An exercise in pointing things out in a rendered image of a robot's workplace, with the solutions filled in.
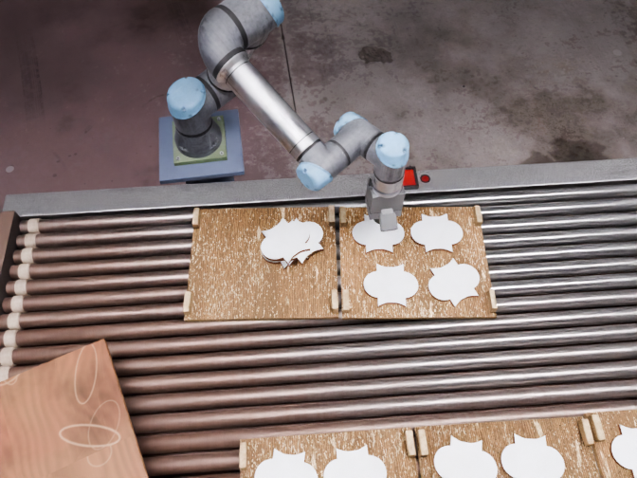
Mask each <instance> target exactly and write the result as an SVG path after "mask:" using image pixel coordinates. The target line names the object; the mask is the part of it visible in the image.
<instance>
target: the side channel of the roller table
mask: <svg viewBox="0 0 637 478"><path fill-rule="evenodd" d="M21 221H23V220H22V218H21V217H20V216H19V215H18V214H17V212H16V211H0V316H1V315H2V314H8V313H6V312H4V310H3V307H2V302H3V300H4V299H5V298H8V297H12V296H9V295H8V294H7V291H6V285H7V283H8V282H9V281H16V280H12V279H11V278H10V276H9V269H10V267H11V266H16V264H15V263H14V262H13V252H14V251H15V250H16V249H18V248H17V245H16V238H17V236H18V235H24V234H22V233H21V231H20V228H19V226H20V222H21Z"/></svg>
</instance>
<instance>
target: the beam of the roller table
mask: <svg viewBox="0 0 637 478"><path fill-rule="evenodd" d="M416 173H417V177H418V182H419V189H418V190H405V193H406V194H405V197H416V196H432V195H448V194H463V193H494V192H510V191H526V190H541V189H557V188H573V187H589V186H605V185H620V184H636V183H637V157H635V158H619V159H603V160H587V161H570V162H554V163H538V164H521V165H505V166H489V167H473V168H457V169H441V170H424V171H416ZM372 175H373V174H360V175H337V176H336V177H335V178H334V179H333V181H332V182H330V183H328V184H327V185H326V186H324V187H323V188H322V189H320V190H319V191H311V190H309V189H308V188H306V187H305V186H304V185H303V184H302V183H301V182H300V179H299V178H298V177H295V178H279V179H263V180H247V181H230V182H214V183H198V184H182V185H166V186H150V187H134V188H116V189H100V190H84V191H68V192H52V193H20V194H7V195H6V198H5V202H4V207H3V210H2V211H16V212H17V214H18V215H19V216H20V217H21V218H22V220H29V219H34V218H41V219H54V218H69V217H85V216H101V215H117V214H133V213H148V212H164V211H193V209H194V208H200V209H226V208H242V207H259V206H274V205H290V204H305V203H321V202H337V201H353V200H365V196H366V191H367V183H368V177H371V176H372ZM421 175H428V176H429V177H430V181H429V182H428V183H424V182H422V181H421V180H420V176H421Z"/></svg>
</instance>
